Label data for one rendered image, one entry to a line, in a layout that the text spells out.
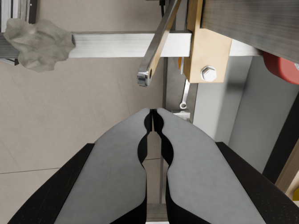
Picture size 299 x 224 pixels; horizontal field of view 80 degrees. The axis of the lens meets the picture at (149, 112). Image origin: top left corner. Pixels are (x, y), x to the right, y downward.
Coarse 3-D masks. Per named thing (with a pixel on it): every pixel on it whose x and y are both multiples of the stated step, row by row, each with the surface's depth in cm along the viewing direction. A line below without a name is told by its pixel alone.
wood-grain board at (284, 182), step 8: (296, 144) 31; (296, 152) 31; (288, 160) 32; (296, 160) 31; (288, 168) 32; (296, 168) 31; (280, 176) 35; (288, 176) 33; (296, 176) 31; (280, 184) 35; (288, 184) 33; (296, 184) 32; (288, 192) 33
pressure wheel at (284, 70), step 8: (264, 56) 23; (272, 56) 21; (272, 64) 22; (280, 64) 20; (288, 64) 20; (296, 64) 21; (272, 72) 23; (280, 72) 21; (288, 72) 21; (296, 72) 21; (288, 80) 22; (296, 80) 21
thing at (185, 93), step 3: (186, 81) 43; (186, 84) 43; (189, 84) 43; (186, 87) 43; (186, 90) 44; (183, 93) 44; (186, 93) 44; (183, 96) 45; (186, 96) 45; (183, 99) 45; (186, 99) 45; (183, 102) 45; (180, 105) 46; (186, 105) 46; (183, 108) 46
